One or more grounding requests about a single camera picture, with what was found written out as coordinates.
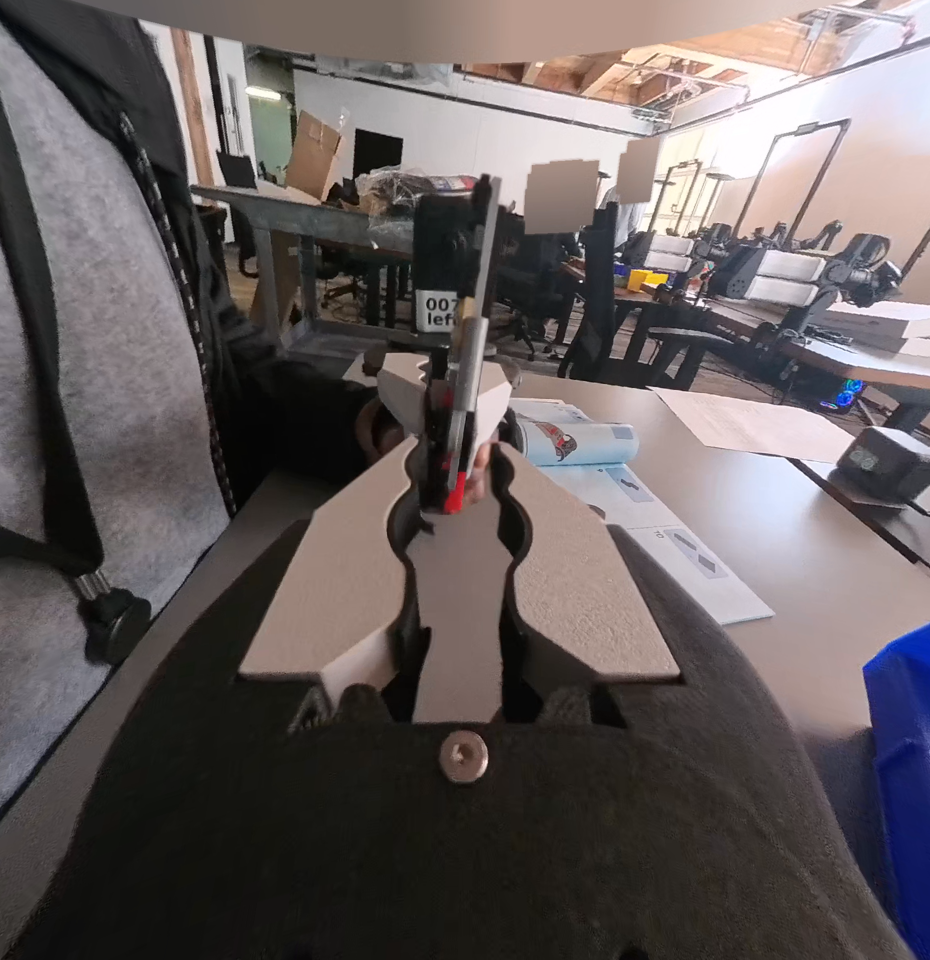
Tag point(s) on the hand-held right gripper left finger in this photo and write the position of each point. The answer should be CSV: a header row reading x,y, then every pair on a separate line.
x,y
322,592

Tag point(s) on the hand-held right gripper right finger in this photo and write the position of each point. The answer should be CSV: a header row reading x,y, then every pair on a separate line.
x,y
592,592

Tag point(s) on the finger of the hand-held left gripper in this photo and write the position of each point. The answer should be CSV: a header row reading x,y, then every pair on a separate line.
x,y
405,390
495,397

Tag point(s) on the grey red brick model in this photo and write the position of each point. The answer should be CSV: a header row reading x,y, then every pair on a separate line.
x,y
472,375

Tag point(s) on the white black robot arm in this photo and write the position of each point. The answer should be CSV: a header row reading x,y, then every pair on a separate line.
x,y
791,277
671,251

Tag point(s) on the person's left forearm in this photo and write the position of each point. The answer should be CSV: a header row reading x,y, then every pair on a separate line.
x,y
300,405

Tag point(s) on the grey adjoining desk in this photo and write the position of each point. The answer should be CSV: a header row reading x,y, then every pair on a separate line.
x,y
907,540

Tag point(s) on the wooden robot desk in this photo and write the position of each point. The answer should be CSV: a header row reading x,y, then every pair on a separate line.
x,y
870,364

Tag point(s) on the plastic wrapped bundle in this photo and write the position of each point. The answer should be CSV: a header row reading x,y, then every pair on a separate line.
x,y
405,187

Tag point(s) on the brick instruction booklet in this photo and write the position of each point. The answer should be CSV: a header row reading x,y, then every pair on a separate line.
x,y
660,540

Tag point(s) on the black office chair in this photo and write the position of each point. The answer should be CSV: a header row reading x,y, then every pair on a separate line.
x,y
596,300

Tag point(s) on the cardboard box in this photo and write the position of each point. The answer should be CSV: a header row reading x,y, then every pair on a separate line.
x,y
315,157

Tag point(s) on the yellow bin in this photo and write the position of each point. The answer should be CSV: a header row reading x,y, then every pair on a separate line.
x,y
645,281

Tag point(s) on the white paper sheet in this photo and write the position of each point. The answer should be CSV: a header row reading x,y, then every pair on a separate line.
x,y
750,424

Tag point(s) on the lit computer tower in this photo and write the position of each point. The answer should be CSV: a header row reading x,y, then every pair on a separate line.
x,y
847,394

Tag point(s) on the blue plastic bin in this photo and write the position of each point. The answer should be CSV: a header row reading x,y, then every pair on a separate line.
x,y
907,750

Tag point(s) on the stack of white flat boxes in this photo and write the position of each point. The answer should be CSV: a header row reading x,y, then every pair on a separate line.
x,y
885,322

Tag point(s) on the black wall screen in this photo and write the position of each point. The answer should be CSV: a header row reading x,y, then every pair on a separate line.
x,y
378,150

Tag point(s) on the black frame stand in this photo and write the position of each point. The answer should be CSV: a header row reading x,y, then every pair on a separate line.
x,y
814,126

